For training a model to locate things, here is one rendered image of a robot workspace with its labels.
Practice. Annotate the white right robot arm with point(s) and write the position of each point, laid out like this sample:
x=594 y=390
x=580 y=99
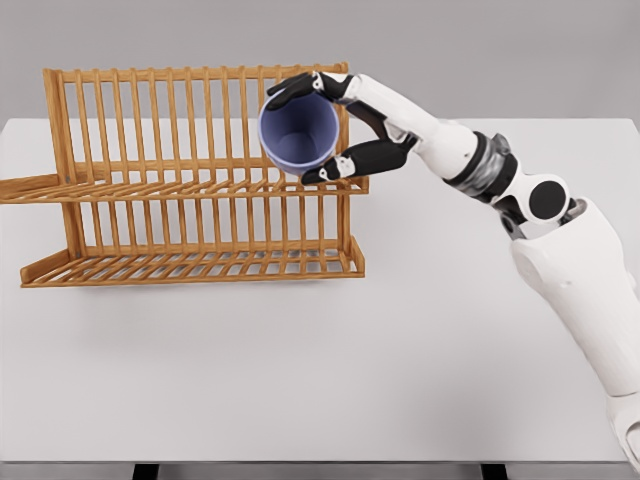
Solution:
x=560 y=240

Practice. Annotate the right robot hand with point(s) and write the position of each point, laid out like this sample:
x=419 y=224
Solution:
x=385 y=102

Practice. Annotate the blue cup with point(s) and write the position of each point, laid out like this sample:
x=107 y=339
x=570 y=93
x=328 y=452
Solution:
x=300 y=132

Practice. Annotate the wooden two-tier dish rack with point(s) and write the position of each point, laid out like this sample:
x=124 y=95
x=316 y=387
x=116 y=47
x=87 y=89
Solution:
x=165 y=190

